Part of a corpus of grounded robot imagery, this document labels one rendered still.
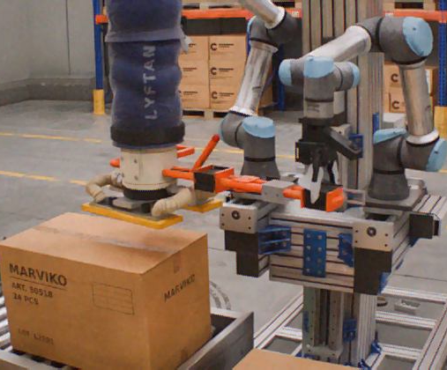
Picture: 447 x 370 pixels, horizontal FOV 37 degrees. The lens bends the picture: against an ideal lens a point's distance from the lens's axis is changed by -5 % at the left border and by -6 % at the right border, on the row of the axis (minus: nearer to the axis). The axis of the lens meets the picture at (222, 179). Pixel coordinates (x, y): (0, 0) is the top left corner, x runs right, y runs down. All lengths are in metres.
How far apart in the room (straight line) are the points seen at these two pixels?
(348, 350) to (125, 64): 1.51
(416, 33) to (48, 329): 1.50
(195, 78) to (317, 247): 7.99
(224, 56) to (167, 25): 8.09
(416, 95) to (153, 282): 0.98
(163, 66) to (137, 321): 0.75
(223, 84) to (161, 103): 8.13
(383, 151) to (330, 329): 0.79
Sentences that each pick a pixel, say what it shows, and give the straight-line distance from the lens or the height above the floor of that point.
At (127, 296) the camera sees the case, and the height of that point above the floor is 0.86.
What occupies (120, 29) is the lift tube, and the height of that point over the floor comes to 1.64.
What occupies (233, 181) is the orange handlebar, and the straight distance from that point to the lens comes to 1.92.
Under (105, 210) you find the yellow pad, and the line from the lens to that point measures 2.14.
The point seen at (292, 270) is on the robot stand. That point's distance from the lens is 2.59.
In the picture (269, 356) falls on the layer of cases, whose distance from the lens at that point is 2.39.
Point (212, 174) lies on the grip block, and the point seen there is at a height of 1.23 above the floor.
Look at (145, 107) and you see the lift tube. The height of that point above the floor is 1.41.
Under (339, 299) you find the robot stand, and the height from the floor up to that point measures 0.58.
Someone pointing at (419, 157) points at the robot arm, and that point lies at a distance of 2.30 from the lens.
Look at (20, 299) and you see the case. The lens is 2.41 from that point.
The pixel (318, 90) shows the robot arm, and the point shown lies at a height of 1.48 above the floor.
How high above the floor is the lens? 1.70
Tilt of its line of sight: 14 degrees down
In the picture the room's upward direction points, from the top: 2 degrees counter-clockwise
